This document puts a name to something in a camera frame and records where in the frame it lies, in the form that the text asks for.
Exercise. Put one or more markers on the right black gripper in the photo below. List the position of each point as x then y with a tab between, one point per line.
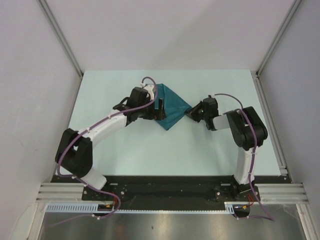
192	113

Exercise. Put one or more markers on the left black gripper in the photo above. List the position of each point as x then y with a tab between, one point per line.
154	113

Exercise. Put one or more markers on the teal satin napkin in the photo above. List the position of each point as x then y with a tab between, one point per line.
174	106

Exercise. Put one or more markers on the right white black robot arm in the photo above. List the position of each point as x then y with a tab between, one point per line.
248	132

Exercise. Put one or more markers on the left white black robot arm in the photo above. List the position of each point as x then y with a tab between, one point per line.
75	150

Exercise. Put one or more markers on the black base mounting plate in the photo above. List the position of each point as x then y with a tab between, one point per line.
176	192

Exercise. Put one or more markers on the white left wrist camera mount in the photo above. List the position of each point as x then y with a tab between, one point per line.
150	88

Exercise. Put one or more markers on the right aluminium corner post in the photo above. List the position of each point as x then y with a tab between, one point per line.
279	35

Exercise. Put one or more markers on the aluminium corner post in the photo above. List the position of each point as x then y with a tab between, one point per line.
49	15
279	35

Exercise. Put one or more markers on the white slotted cable duct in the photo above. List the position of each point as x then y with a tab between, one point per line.
101	208

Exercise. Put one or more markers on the aluminium frame rail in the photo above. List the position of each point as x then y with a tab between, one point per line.
278	193

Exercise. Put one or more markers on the left aluminium corner post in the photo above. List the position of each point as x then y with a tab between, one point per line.
49	15

